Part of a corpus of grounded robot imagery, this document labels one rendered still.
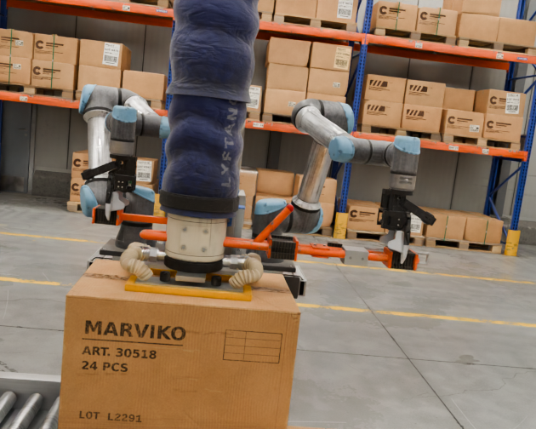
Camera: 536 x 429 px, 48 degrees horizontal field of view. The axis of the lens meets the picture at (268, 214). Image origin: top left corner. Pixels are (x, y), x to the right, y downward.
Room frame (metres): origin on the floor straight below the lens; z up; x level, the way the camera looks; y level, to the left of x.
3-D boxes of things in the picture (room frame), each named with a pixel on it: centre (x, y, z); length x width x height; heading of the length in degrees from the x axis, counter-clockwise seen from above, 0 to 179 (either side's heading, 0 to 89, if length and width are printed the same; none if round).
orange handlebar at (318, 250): (1.83, 0.01, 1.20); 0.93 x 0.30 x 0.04; 95
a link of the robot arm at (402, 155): (1.75, -0.37, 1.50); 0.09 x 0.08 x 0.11; 23
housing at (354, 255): (1.73, -0.27, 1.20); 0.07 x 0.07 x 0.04; 5
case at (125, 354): (1.68, 0.20, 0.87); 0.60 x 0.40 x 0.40; 96
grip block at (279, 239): (1.71, -0.05, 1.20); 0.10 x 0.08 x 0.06; 5
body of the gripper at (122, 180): (1.93, 0.48, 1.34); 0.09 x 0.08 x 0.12; 95
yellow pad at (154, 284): (1.59, 0.19, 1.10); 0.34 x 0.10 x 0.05; 95
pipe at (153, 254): (1.69, 0.20, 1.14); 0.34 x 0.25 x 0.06; 95
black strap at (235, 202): (1.69, 0.20, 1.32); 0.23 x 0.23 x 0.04
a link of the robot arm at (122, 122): (1.93, 0.49, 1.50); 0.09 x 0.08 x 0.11; 26
